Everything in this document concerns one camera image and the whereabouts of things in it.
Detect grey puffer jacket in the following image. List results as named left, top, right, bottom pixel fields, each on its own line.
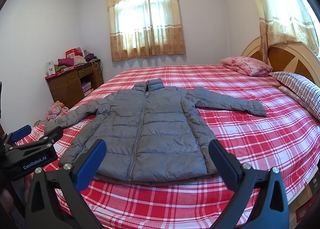
left=44, top=79, right=266, bottom=185

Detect pink clothes pile on floor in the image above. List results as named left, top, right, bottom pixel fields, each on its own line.
left=46, top=100, right=69, bottom=121

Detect magenta folded clothes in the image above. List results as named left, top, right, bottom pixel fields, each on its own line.
left=57, top=58, right=74, bottom=67

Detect beige folded clothes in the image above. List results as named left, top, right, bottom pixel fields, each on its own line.
left=73, top=55, right=87, bottom=67

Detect dark purple clothes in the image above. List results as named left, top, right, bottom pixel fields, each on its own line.
left=85, top=53, right=97, bottom=61

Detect cardboard box under bed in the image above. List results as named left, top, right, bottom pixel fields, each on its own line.
left=289, top=168, right=319, bottom=228

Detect brown wooden desk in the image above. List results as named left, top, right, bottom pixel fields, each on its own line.
left=45, top=59, right=104, bottom=108

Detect white greeting card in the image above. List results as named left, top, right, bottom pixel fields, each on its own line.
left=46, top=60, right=55, bottom=76

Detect green folded cloth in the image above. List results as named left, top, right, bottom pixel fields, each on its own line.
left=54, top=65, right=67, bottom=73

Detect red gift box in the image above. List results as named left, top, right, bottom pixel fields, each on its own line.
left=65, top=47, right=84, bottom=59

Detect striped pillow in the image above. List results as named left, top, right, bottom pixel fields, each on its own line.
left=270, top=71, right=319, bottom=121

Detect beige window curtain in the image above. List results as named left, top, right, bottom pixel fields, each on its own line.
left=107, top=0, right=185, bottom=61

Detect wooden headboard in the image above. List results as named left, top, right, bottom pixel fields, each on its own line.
left=242, top=37, right=319, bottom=85

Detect beige side curtain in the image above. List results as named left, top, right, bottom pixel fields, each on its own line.
left=255, top=0, right=319, bottom=63

